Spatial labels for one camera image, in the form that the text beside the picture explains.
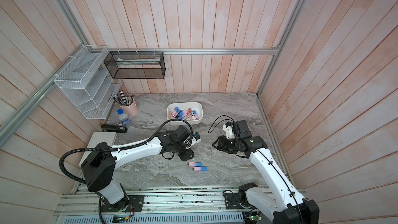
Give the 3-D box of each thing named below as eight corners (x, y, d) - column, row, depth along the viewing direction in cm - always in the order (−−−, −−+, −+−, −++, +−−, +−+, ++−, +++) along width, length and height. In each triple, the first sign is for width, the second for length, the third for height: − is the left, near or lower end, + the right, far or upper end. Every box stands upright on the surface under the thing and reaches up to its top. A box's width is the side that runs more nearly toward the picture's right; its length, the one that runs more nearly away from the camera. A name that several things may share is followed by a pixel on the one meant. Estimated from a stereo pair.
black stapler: (102, 131, 102) (99, 128, 99) (104, 126, 104) (102, 124, 101) (126, 133, 101) (124, 131, 98) (128, 128, 103) (126, 126, 100)
